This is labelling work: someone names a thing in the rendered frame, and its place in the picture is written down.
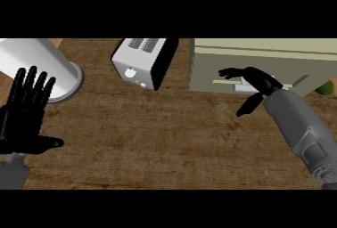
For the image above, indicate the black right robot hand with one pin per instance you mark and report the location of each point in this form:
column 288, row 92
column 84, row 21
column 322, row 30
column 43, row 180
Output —
column 259, row 80

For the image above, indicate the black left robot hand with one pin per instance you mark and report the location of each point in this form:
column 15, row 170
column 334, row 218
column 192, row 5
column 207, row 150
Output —
column 21, row 118

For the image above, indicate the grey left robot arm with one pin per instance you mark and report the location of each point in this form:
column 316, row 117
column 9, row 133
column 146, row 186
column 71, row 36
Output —
column 13, row 175

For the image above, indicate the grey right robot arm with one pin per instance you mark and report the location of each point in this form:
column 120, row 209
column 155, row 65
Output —
column 297, row 124

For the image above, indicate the olive drawer cabinet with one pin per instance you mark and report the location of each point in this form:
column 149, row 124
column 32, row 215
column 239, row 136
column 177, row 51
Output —
column 263, row 46

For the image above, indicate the white cup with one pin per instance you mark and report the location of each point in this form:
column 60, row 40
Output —
column 38, row 62

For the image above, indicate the green round vegetable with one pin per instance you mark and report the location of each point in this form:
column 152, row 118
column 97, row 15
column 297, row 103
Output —
column 327, row 88

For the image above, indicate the white and black toaster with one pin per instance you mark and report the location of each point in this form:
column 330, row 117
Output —
column 136, row 62

